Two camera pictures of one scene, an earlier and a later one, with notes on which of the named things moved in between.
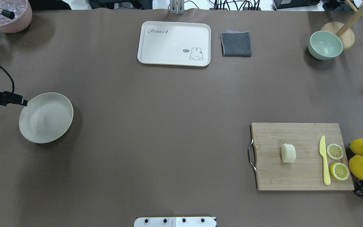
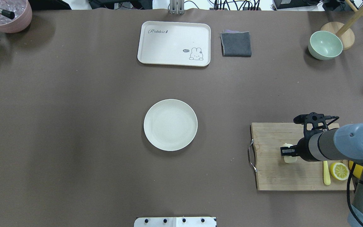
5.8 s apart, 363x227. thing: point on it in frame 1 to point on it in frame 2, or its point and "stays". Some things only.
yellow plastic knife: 326,178 stays
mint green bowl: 323,45 stays
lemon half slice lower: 339,171 stays
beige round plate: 46,117 to 170,125
